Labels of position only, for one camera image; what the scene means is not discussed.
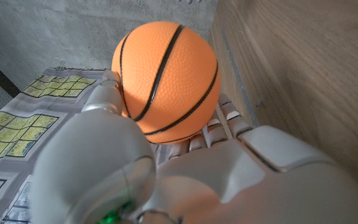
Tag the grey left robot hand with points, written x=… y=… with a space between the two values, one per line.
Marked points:
x=213 y=180

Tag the orange toy basketball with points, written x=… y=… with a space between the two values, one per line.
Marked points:
x=172 y=77

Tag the printed window backdrop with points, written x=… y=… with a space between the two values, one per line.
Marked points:
x=17 y=130

